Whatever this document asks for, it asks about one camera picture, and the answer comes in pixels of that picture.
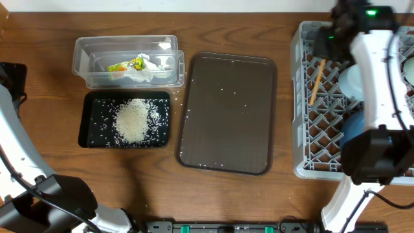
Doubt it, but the pile of white rice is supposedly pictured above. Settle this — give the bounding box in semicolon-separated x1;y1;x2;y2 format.
113;98;162;146

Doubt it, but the brown serving tray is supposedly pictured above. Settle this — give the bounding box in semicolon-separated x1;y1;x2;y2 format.
175;52;278;176

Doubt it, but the grey dishwasher rack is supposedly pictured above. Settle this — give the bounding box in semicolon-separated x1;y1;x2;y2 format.
289;21;414;186

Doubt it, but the clear plastic bin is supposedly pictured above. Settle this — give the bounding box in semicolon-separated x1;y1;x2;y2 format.
72;35;185;89

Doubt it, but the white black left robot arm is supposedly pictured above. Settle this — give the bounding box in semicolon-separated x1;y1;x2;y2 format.
1;62;143;232

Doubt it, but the wooden chopstick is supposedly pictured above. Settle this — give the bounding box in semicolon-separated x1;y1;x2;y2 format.
309;59;326;106

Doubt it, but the black tray bin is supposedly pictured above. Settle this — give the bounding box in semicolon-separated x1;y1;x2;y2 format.
78;91;170;148

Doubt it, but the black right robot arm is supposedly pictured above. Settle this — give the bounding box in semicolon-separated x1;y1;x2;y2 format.
313;1;413;232

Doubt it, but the yellow green wrapper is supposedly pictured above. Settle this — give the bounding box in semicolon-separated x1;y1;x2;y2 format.
107;58;145;79

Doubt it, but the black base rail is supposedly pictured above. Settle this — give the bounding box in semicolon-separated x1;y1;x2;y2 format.
144;220;389;233

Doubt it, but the dark blue plate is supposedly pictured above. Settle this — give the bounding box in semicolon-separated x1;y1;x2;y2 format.
340;111;365;147

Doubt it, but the light blue bowl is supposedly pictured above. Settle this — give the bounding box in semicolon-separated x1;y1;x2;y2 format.
338;64;364;101

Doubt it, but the white tissue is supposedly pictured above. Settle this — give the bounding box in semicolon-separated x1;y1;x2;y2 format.
124;53;169;82

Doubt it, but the mint green bowl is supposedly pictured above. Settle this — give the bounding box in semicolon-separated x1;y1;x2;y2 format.
403;57;414;85

